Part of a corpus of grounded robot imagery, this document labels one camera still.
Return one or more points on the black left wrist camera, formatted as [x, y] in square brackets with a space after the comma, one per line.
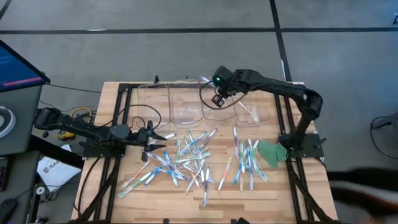
[145, 156]

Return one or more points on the clear plastic bin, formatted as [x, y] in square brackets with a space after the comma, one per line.
[182, 102]
[264, 109]
[217, 113]
[149, 102]

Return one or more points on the purple white toothbrush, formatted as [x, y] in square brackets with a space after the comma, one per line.
[236, 142]
[168, 166]
[209, 137]
[202, 175]
[170, 136]
[206, 186]

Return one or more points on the orange white toothbrush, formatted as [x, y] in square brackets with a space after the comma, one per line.
[195, 176]
[224, 173]
[248, 110]
[241, 182]
[136, 173]

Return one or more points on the monitor with blue screen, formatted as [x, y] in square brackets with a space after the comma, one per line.
[18, 68]

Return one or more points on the person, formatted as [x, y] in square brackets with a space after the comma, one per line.
[367, 193]

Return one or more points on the yellow hand tool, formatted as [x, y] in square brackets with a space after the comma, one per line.
[66, 135]

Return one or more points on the white paper sheet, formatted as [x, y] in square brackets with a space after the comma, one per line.
[57, 174]

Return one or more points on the small white tape roll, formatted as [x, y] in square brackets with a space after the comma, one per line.
[40, 190]

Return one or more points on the green cloth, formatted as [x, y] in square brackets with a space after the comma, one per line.
[270, 154]

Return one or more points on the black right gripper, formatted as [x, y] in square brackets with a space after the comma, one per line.
[222, 79]

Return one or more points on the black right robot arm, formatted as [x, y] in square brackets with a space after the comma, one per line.
[280, 87]

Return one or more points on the blue white toothbrush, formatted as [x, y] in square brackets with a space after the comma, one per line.
[170, 168]
[251, 165]
[154, 176]
[193, 143]
[239, 166]

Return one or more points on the white round roll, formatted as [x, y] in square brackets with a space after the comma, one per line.
[6, 123]

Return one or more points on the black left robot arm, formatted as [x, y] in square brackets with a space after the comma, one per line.
[77, 127]

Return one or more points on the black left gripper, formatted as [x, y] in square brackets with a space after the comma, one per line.
[144, 138]

